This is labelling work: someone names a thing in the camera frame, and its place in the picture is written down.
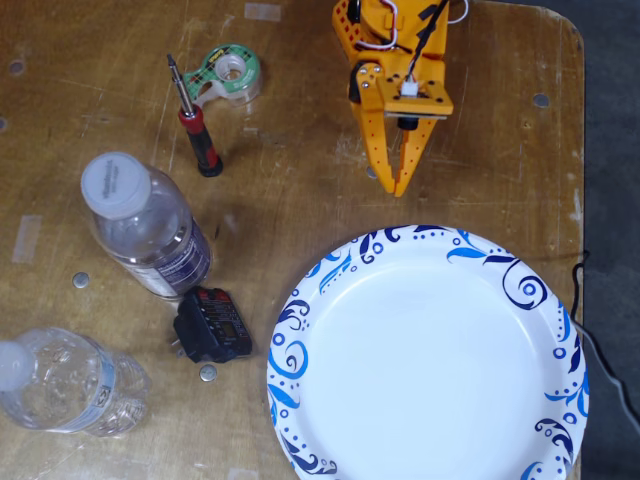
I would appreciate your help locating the green tape dispenser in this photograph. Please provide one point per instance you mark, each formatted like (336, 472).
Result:
(250, 75)

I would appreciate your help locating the black red battery pack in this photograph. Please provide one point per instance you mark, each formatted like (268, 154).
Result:
(215, 325)

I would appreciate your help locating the red black screwdriver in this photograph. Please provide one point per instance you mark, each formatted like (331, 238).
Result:
(200, 140)

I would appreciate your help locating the wrist camera on orange mount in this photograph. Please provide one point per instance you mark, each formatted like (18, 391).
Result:
(425, 100)

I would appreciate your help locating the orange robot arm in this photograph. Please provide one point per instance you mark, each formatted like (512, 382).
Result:
(380, 20)

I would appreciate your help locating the clear bottle with wide cap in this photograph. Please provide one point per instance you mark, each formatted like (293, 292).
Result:
(150, 235)

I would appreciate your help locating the crinkled clear water bottle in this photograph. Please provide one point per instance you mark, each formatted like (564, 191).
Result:
(75, 380)

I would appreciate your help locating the white paper plate blue pattern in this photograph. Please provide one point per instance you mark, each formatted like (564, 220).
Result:
(425, 360)

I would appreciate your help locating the clear tape strip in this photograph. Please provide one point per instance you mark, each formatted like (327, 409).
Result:
(27, 240)
(262, 11)

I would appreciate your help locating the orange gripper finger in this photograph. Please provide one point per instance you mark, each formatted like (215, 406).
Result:
(412, 160)
(372, 125)

